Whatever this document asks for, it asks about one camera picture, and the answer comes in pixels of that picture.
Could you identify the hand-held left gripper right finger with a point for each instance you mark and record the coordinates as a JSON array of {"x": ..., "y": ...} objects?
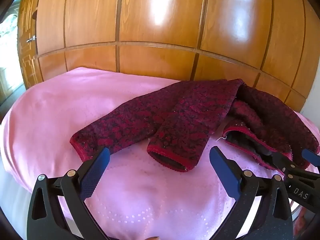
[{"x": 223, "y": 172}]

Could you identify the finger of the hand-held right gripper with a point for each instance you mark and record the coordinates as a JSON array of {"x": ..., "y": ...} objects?
[
  {"x": 311, "y": 157},
  {"x": 278, "y": 158}
]

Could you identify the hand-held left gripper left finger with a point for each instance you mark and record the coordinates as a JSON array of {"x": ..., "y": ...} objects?
[{"x": 96, "y": 172}]

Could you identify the pink bed sheet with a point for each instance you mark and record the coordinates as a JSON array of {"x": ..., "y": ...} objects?
[{"x": 62, "y": 110}]

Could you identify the carved wooden door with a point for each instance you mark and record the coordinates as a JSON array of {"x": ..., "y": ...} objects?
[{"x": 26, "y": 62}]

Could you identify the window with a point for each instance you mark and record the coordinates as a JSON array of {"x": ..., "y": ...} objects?
[{"x": 7, "y": 35}]

